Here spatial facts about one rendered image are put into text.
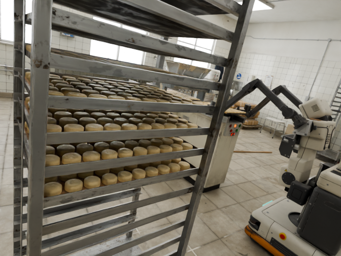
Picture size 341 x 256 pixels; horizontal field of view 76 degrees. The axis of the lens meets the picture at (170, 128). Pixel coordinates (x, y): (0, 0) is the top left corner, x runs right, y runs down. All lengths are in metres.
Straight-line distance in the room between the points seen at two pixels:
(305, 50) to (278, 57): 0.69
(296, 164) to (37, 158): 1.79
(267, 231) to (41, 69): 1.86
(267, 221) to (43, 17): 1.89
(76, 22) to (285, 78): 6.53
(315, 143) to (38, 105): 1.81
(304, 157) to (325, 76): 4.59
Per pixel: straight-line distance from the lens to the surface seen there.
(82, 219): 0.76
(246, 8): 0.88
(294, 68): 6.82
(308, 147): 1.98
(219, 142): 2.30
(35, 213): 0.66
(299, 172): 2.00
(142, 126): 0.73
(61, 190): 0.72
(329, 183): 1.79
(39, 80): 0.52
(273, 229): 2.00
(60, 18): 0.55
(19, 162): 1.08
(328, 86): 6.41
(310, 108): 1.94
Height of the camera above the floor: 1.27
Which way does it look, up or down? 16 degrees down
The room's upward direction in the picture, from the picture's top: 12 degrees clockwise
